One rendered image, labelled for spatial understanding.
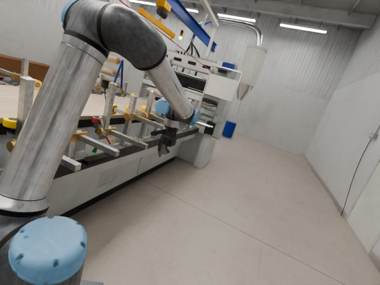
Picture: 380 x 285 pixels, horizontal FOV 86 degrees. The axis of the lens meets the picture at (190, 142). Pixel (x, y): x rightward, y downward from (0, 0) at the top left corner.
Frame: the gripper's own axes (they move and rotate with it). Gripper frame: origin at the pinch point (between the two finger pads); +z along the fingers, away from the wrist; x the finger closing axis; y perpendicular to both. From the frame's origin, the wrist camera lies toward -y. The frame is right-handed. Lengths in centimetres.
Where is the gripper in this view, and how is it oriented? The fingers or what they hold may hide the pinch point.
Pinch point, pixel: (159, 154)
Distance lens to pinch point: 131.7
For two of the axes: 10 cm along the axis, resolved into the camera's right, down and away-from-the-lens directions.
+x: 3.1, -1.5, 9.4
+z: -2.8, 9.3, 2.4
